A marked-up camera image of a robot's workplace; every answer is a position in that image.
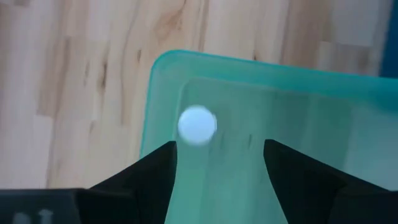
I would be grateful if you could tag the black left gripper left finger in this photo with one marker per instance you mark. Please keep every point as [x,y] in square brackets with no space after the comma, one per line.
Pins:
[140,193]

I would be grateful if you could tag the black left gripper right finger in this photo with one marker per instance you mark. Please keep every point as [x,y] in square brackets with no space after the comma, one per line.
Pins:
[311,196]

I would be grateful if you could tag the translucent light green bin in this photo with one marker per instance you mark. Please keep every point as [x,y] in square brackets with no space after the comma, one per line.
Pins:
[280,109]

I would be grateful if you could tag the dark teal plastic bin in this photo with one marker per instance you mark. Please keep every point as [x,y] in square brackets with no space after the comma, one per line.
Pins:
[391,37]

